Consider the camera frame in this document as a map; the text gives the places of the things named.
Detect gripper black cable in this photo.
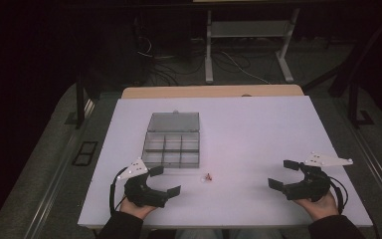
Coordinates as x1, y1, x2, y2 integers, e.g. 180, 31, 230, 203
327, 175, 350, 215
108, 166, 129, 215

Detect black metal stand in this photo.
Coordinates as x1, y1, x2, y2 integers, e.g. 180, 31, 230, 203
346, 81, 376, 129
64, 74, 96, 130

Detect white metal stand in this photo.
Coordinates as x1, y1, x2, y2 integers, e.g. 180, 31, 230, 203
204, 8, 301, 85

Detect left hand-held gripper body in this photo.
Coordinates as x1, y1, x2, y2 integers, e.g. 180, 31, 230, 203
116, 158, 169, 209

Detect white floor cable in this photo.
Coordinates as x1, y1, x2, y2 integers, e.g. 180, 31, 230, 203
220, 49, 273, 86

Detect black floor cables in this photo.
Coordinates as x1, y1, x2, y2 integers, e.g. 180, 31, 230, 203
135, 33, 252, 88

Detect person's right hand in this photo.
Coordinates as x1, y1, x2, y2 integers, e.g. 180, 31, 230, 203
292, 190, 341, 222

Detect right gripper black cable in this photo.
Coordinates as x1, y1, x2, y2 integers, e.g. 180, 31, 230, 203
327, 175, 350, 215

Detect person's left hand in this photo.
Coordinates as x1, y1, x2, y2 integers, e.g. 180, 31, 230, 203
119, 198, 157, 220

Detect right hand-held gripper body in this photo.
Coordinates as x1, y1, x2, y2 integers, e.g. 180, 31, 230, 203
285, 151, 354, 203

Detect clear plastic compartment box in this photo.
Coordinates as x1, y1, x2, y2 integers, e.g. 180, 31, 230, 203
141, 111, 201, 169

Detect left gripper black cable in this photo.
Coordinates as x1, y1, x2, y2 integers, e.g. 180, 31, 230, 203
108, 166, 129, 215

